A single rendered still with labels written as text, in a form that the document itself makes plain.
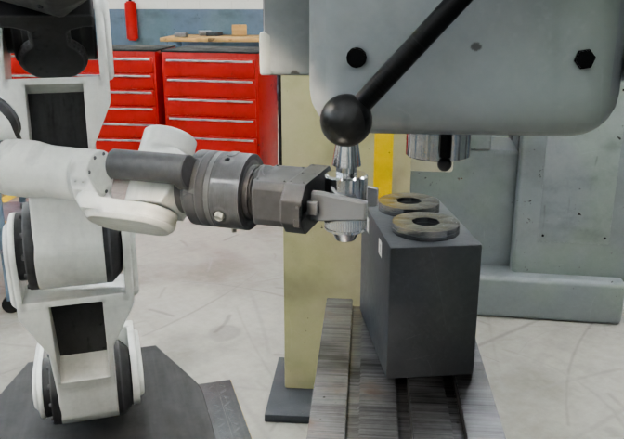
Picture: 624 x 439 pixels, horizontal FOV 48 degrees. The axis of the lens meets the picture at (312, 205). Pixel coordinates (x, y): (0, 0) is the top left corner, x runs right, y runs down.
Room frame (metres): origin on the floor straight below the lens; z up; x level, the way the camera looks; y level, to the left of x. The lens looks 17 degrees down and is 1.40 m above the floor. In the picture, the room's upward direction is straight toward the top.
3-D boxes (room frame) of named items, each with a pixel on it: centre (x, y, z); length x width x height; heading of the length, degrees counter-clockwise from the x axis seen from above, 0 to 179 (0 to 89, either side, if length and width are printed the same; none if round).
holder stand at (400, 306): (0.95, -0.15, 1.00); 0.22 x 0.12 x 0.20; 5
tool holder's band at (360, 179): (0.75, -0.04, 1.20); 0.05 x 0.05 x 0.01
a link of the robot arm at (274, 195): (0.77, 0.05, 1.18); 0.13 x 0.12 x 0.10; 163
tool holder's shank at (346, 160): (0.75, -0.04, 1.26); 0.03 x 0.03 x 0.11
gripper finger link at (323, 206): (0.72, -0.03, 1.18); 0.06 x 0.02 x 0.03; 73
